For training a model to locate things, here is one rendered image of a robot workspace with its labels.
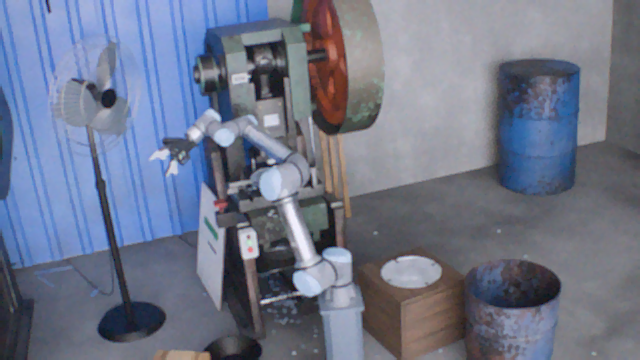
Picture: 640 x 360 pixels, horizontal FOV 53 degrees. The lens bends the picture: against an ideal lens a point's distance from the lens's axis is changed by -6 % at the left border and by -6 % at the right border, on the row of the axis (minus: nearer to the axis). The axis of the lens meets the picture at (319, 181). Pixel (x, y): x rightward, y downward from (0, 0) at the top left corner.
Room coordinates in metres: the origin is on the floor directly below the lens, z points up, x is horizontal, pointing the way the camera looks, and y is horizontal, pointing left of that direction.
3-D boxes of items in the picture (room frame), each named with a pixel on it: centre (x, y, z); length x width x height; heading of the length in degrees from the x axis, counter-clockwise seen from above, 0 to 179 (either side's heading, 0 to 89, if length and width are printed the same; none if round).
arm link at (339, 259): (2.50, -0.04, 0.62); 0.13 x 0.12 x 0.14; 133
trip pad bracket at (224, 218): (2.96, 0.46, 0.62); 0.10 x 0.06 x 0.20; 108
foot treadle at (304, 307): (3.14, 0.19, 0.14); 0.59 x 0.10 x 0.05; 18
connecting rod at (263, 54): (3.27, 0.24, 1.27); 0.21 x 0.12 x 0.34; 18
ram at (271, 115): (3.23, 0.22, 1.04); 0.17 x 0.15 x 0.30; 18
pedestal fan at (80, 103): (3.45, 1.24, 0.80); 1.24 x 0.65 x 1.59; 18
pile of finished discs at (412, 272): (2.84, -0.40, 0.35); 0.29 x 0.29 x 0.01
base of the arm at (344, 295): (2.51, -0.05, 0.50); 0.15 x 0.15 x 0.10
